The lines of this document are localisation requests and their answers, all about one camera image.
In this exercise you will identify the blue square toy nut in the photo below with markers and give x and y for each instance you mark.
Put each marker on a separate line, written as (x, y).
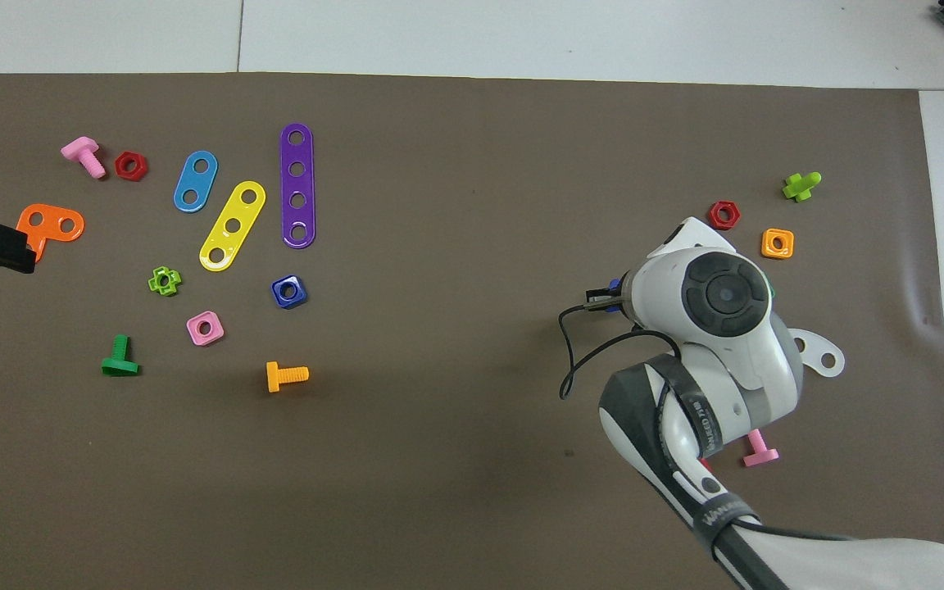
(300, 301)

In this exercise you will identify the yellow three-hole toy strip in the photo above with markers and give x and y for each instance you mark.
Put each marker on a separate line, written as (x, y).
(241, 211)

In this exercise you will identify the orange angled toy plate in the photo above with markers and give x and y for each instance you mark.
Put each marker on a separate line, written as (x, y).
(52, 223)

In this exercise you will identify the blue two-hole toy strip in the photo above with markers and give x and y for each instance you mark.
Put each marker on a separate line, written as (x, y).
(196, 182)

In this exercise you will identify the lime green toy bolt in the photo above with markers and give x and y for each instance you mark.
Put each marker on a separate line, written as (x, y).
(800, 188)

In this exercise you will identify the red hexagonal toy nut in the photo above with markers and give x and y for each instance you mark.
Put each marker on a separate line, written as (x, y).
(140, 174)
(726, 205)

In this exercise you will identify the dark green toy bolt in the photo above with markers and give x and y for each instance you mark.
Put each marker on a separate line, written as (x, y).
(120, 366)

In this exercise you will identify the pink square toy nut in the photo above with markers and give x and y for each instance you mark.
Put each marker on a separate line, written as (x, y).
(215, 336)

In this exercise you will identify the purple four-hole toy strip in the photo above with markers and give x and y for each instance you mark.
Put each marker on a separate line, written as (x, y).
(297, 185)

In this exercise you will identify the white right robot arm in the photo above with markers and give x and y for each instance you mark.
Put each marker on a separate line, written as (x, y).
(726, 295)

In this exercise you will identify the orange square toy nut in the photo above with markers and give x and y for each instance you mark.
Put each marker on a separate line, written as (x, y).
(768, 250)

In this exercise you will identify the brown table mat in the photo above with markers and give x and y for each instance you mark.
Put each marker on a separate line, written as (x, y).
(439, 492)

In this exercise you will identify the blue toy bolt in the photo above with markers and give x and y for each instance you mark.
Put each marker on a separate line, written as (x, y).
(615, 286)

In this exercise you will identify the pink toy bolt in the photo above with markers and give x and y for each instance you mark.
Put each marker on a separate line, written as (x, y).
(760, 455)
(79, 150)

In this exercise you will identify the green cross toy nut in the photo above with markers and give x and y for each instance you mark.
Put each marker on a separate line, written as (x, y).
(153, 283)

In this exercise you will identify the white curved toy strip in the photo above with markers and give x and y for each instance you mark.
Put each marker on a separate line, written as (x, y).
(814, 352)

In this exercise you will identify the orange-yellow toy bolt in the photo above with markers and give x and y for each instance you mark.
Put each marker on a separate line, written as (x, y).
(292, 375)

